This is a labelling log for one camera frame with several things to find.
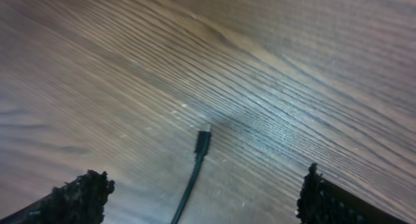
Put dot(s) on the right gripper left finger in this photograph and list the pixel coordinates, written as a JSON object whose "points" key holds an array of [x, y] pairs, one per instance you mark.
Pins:
{"points": [[81, 201]]}

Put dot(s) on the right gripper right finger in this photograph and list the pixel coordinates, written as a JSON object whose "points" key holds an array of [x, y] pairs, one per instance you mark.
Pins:
{"points": [[323, 202]]}

